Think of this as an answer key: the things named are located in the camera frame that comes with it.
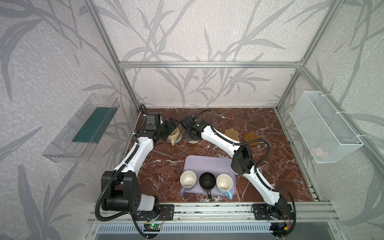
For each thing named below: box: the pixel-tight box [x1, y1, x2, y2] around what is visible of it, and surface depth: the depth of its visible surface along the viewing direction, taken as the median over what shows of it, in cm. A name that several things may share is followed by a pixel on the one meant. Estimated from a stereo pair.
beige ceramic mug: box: [167, 127, 181, 146], surface depth 96 cm
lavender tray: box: [179, 155, 237, 200], surface depth 81 cm
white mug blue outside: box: [216, 173, 234, 200], surface depth 77 cm
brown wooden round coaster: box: [243, 132, 260, 146], surface depth 105 cm
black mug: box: [199, 172, 216, 199], surface depth 77 cm
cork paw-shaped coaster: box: [224, 128, 240, 142], surface depth 110 cm
